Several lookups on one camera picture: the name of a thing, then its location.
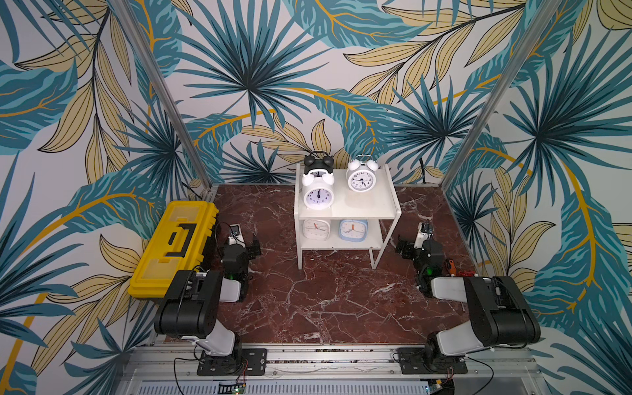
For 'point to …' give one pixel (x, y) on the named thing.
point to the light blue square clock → (353, 230)
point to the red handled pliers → (466, 273)
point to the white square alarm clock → (316, 230)
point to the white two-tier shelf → (380, 207)
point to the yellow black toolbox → (177, 243)
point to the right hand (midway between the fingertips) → (414, 236)
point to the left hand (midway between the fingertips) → (241, 238)
